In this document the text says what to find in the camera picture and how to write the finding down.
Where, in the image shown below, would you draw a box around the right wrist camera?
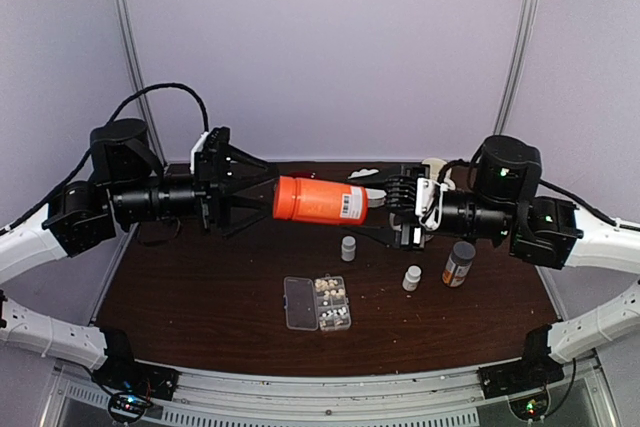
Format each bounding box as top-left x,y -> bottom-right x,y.
384,175 -> 449,231

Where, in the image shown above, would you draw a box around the orange pill bottle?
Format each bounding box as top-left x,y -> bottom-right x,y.
272,176 -> 368,226

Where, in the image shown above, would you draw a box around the small pills in organizer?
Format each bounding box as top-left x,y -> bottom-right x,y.
319,310 -> 351,331

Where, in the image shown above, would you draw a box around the left aluminium frame post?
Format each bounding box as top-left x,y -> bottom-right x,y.
114,0 -> 165,162

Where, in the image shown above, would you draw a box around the cream ribbed mug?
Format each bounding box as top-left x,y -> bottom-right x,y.
421,157 -> 447,181

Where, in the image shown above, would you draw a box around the small white pill bottle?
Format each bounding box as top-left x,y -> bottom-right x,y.
340,236 -> 356,262
402,265 -> 422,292

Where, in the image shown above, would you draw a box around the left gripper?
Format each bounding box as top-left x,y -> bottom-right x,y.
109,140 -> 280,240

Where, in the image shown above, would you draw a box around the left round circuit board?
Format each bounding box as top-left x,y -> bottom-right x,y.
107,392 -> 151,423

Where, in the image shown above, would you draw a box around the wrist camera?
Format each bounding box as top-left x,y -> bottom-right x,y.
189,131 -> 209,175
384,175 -> 449,231

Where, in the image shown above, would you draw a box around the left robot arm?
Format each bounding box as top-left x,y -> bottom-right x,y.
1,118 -> 278,391

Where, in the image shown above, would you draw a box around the right aluminium frame post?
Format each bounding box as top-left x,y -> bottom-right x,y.
493,0 -> 539,135

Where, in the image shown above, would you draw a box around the beige round pills in organizer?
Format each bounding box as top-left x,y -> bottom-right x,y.
319,288 -> 346,299

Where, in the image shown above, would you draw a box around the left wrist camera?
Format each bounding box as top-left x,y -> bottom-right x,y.
189,131 -> 209,175

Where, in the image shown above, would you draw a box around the clear plastic pill organizer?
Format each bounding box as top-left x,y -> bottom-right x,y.
283,275 -> 352,332

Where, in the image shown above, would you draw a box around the round circuit board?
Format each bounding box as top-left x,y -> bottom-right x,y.
509,393 -> 550,422
107,392 -> 151,423

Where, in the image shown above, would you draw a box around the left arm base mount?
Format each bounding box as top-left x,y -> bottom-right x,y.
92,328 -> 179,401

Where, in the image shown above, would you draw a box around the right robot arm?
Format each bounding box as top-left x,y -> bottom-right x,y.
347,135 -> 639,274

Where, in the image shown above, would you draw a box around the white scalloped bowl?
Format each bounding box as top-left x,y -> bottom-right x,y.
348,168 -> 379,179

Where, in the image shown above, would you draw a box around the front aluminium rail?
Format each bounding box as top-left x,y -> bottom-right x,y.
52,356 -> 619,427

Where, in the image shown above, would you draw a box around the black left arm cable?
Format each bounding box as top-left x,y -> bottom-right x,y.
0,81 -> 211,238

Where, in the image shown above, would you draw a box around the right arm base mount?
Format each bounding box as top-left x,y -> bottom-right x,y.
478,324 -> 564,399

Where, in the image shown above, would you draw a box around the aluminium frame post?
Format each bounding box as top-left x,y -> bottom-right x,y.
114,0 -> 165,162
493,0 -> 539,135

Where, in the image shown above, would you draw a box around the amber bottle grey cap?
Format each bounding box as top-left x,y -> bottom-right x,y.
442,241 -> 476,288

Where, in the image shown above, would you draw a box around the right round circuit board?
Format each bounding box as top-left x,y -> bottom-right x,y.
509,393 -> 550,422

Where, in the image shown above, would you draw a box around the white round pills in organizer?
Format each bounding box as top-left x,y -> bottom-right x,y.
319,298 -> 347,311

